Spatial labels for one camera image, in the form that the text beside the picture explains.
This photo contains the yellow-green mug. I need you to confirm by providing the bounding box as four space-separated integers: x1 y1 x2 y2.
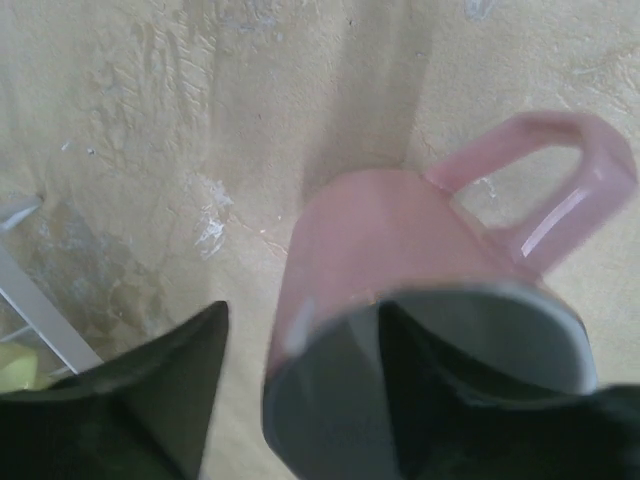
0 342 52 394

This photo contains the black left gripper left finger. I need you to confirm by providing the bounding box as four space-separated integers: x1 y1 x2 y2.
1 301 229 479

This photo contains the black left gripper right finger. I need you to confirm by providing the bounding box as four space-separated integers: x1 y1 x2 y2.
378 302 639 479

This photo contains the white wire dish rack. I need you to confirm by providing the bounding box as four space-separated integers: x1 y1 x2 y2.
0 194 97 376

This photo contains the pink mug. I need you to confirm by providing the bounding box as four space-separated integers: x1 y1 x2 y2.
262 111 638 479

